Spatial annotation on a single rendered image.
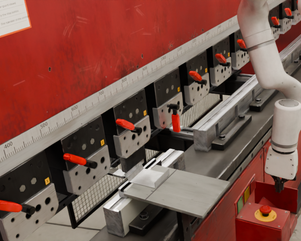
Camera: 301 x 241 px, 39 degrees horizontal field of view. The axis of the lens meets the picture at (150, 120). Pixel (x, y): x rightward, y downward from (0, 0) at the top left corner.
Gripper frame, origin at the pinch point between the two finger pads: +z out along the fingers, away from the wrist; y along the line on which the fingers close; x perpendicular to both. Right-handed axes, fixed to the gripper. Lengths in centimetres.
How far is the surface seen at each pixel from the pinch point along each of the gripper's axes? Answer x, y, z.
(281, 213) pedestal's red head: -7.2, 3.3, 5.9
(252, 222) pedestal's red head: -14.8, -4.0, 6.9
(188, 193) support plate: -36.3, -17.0, -14.4
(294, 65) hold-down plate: 111, -25, -4
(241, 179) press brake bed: 12.2, -17.9, 10.6
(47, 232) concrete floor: 19, -147, 97
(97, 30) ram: -45, -37, -62
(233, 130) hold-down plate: 23.8, -26.7, -4.1
